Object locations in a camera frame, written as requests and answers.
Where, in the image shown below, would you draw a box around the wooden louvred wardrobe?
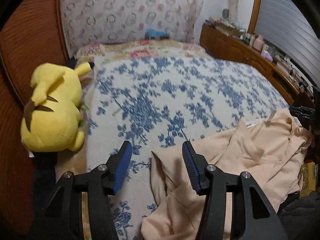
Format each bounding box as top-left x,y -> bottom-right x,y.
0,0 -> 70,230

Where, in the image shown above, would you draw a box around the dark grey cloth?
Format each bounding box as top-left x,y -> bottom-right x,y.
277,194 -> 320,240

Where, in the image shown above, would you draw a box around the white lace curtain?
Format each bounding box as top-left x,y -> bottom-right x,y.
226,0 -> 242,22

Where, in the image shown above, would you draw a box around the blue plastic bag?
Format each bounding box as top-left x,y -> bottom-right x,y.
145,28 -> 168,39

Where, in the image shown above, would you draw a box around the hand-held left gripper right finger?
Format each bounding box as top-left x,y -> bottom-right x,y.
182,141 -> 288,240

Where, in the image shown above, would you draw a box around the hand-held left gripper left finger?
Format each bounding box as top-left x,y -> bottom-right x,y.
32,141 -> 133,240

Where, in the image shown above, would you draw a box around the open cardboard box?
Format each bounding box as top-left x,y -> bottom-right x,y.
216,24 -> 244,37

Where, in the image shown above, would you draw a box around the pink bottle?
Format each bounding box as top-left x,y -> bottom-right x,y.
254,34 -> 265,50

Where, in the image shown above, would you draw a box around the circle patterned sheer curtain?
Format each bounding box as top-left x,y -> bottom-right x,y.
60,0 -> 205,49

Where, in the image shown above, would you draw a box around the yellow plush toy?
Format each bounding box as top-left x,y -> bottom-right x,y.
20,61 -> 92,153

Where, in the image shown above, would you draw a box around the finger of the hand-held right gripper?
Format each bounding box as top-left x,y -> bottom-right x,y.
290,106 -> 314,117

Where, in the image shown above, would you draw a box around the blue floral bed sheet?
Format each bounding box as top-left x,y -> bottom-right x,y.
85,56 -> 295,240

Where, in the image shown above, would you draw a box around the floral blanket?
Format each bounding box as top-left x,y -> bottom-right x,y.
74,40 -> 208,63

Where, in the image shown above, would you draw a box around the wooden cabinet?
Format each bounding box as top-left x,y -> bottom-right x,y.
200,25 -> 315,108

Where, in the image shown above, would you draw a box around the beige printed t-shirt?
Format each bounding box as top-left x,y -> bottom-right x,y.
141,109 -> 312,240

